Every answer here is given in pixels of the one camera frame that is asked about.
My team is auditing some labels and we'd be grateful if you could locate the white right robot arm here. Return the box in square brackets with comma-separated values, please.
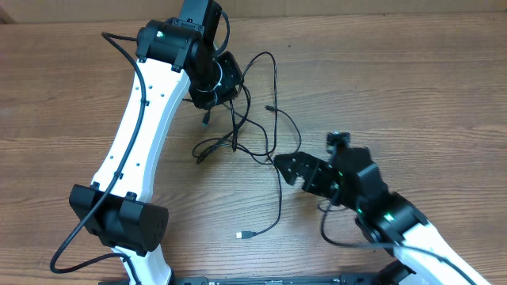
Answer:
[274, 146, 487, 284]

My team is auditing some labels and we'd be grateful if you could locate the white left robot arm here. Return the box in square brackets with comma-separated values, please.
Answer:
[69, 1, 242, 284]

